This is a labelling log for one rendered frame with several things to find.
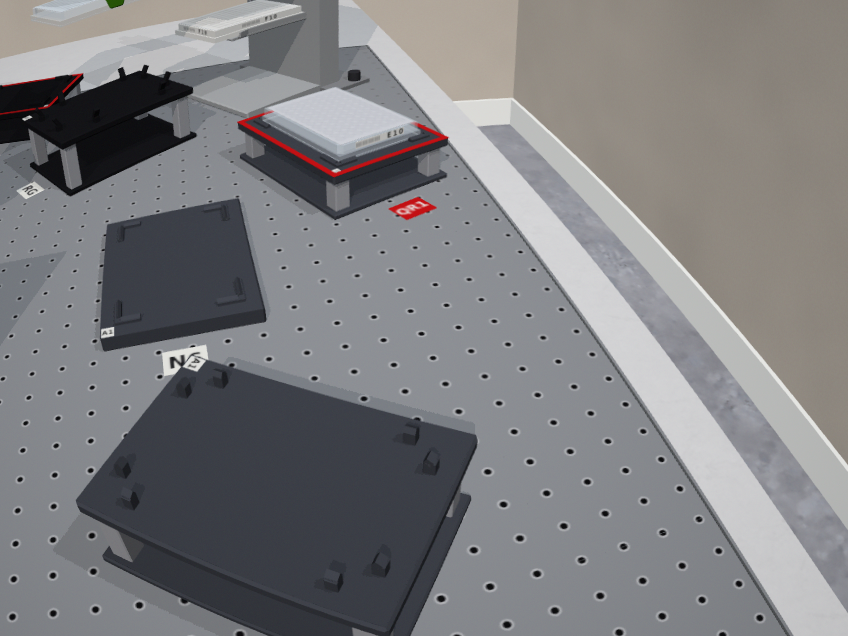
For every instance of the black two-tier stand with grey legs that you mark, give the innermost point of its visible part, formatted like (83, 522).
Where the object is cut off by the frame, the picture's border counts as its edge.
(119, 146)

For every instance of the grey perforated work table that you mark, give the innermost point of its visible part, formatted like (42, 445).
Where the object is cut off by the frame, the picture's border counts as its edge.
(583, 520)

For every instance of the grey shelf rack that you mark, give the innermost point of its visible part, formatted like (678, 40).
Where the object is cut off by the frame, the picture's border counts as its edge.
(285, 62)

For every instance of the dark grey plate on raised base with corner posts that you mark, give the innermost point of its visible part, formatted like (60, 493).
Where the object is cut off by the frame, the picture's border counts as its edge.
(259, 487)

